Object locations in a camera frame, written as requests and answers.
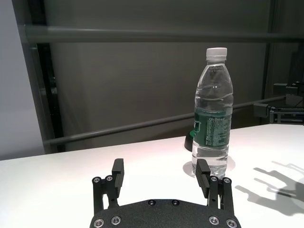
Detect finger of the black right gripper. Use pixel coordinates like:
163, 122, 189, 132
273, 81, 304, 96
253, 102, 304, 124

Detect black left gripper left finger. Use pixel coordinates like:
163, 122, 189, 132
92, 158, 125, 212

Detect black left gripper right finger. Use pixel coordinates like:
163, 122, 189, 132
194, 158, 235, 212

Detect clear plastic water bottle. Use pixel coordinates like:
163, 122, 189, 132
191, 47, 235, 179

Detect grey background box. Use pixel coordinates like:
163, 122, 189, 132
285, 94, 300, 106

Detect green and black push button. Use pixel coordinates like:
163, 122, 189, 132
183, 130, 195, 152

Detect dark vertical frame post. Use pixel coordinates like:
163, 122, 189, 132
11, 0, 67, 155
260, 0, 284, 126

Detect grey horizontal metal rail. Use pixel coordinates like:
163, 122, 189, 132
44, 95, 285, 147
23, 25, 304, 45

